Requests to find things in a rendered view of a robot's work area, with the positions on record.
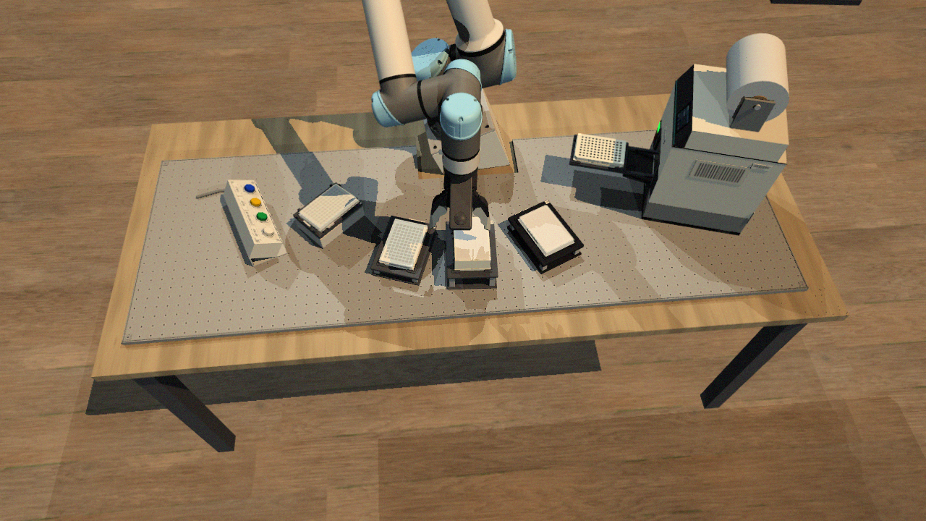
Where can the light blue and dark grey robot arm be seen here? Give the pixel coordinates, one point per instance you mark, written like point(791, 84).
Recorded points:
point(483, 55)

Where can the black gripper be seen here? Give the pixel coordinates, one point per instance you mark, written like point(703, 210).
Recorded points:
point(442, 201)

